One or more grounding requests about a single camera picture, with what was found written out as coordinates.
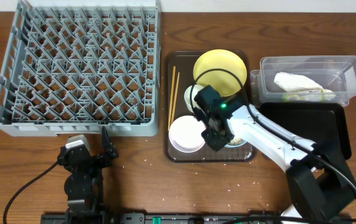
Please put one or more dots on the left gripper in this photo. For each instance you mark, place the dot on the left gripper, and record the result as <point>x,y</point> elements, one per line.
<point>92,158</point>

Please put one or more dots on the yellow plate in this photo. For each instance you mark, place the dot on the yellow plate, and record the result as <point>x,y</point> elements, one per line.
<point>222,69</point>

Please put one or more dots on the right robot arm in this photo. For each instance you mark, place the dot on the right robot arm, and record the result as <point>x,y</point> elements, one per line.
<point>320,182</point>

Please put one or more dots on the wooden chopstick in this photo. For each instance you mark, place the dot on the wooden chopstick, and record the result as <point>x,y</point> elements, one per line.
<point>171,96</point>
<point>175,98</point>

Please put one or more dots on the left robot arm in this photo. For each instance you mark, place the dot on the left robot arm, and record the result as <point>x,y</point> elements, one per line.
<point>84,187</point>

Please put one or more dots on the light blue bowl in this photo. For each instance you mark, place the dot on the light blue bowl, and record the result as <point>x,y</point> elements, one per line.
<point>236,142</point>

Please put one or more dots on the green snack wrapper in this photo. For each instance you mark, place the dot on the green snack wrapper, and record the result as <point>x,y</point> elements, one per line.
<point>316,95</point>

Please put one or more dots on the pale green cup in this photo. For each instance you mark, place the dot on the pale green cup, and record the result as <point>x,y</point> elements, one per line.
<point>189,95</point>

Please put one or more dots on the white bowl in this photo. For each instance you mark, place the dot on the white bowl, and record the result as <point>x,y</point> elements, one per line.
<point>185,134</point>

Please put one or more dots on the white paper napkin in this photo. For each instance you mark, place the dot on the white paper napkin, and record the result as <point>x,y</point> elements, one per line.
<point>294,83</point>

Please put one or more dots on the right wooden chopstick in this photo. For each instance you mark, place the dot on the right wooden chopstick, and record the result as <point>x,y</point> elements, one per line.
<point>175,98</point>

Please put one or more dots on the black waste tray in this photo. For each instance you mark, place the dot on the black waste tray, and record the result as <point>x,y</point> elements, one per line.
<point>323,123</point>

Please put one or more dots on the clear plastic bin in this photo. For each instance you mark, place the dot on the clear plastic bin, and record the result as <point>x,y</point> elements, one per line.
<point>333,72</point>

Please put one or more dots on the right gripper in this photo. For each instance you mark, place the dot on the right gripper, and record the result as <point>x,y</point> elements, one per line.
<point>213,144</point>

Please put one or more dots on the grey dish rack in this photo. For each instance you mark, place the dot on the grey dish rack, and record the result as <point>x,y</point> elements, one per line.
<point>81,67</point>

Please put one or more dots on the dark brown serving tray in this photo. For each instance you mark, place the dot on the dark brown serving tray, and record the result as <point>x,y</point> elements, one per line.
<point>184,62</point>

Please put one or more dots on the left wooden chopstick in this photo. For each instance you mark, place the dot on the left wooden chopstick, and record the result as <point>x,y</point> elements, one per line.
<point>171,96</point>

